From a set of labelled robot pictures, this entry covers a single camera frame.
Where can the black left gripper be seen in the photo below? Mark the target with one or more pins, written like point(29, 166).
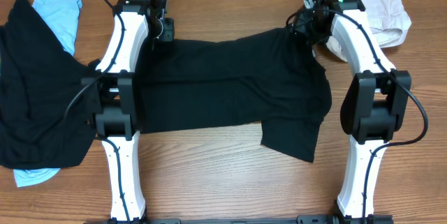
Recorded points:
point(166, 31)

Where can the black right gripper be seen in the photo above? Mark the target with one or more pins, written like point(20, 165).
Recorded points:
point(301, 28)

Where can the black t-shirt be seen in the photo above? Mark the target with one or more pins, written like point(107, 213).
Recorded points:
point(271, 77)

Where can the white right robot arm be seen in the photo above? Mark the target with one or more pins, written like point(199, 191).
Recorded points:
point(373, 108)

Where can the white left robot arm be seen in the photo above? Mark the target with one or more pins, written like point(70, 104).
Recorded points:
point(116, 113)

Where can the beige folded pants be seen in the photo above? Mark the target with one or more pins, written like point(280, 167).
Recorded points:
point(388, 21)

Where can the light blue shirt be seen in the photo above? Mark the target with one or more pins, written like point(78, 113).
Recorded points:
point(62, 17)

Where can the black garment pile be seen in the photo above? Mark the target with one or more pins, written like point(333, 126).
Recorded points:
point(39, 126)

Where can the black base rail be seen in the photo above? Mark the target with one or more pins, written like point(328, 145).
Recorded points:
point(241, 220)

